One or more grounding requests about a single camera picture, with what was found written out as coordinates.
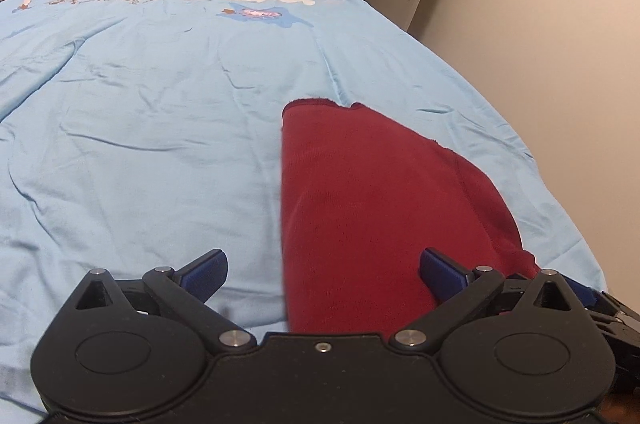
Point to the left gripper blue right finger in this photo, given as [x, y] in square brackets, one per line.
[462, 294]

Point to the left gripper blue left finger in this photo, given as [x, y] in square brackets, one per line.
[181, 296]

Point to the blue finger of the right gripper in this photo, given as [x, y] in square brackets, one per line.
[580, 291]

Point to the dark red long-sleeve sweater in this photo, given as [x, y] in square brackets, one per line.
[362, 197]

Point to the person's left hand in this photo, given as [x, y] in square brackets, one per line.
[621, 409]

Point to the light blue cartoon duvet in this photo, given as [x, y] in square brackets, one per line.
[137, 133]

